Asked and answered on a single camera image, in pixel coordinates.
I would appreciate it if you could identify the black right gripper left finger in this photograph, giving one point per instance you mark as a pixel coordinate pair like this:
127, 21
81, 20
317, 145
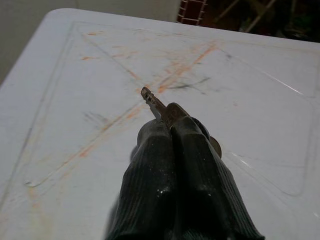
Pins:
150, 175

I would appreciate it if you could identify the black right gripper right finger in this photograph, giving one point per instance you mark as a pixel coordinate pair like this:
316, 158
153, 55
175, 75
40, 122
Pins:
205, 187

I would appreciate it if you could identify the white folding plastic table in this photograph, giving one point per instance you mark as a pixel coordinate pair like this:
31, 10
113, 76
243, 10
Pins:
75, 100

